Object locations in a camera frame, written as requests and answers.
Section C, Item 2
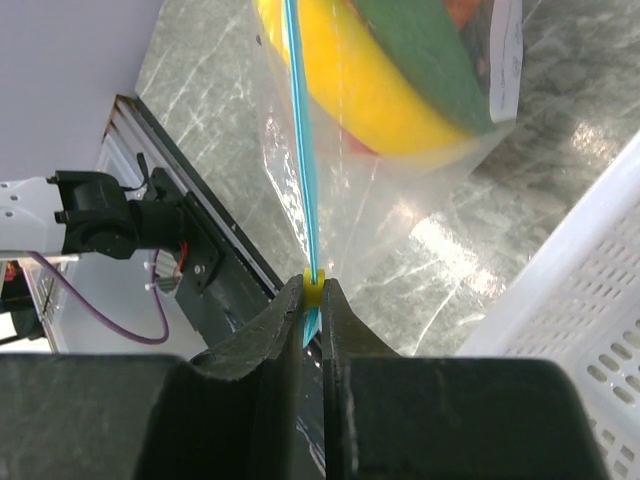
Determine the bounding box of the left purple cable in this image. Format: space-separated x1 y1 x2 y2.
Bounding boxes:
29 247 170 345

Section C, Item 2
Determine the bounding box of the orange tangerine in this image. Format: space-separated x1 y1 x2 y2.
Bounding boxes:
442 0 493 31

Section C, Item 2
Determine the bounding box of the red chili pepper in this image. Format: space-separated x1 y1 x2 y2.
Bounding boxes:
347 134 377 156

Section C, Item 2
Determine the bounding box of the white plastic basket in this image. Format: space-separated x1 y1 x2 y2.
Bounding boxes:
458 137 639 479

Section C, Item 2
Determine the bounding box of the clear zip top bag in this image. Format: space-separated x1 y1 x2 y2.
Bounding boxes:
252 0 531 351

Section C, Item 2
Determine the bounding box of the green chili pepper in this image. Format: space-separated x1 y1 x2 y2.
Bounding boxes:
352 1 494 135

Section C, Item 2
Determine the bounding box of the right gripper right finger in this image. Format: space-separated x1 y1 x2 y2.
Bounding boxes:
321 279 608 479

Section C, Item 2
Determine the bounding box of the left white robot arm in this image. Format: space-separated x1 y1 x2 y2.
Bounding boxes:
1 171 185 260

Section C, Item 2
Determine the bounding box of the banana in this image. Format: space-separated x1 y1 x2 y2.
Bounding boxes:
255 1 471 156

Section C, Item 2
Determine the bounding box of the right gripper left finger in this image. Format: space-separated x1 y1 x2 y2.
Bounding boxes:
1 276 304 479

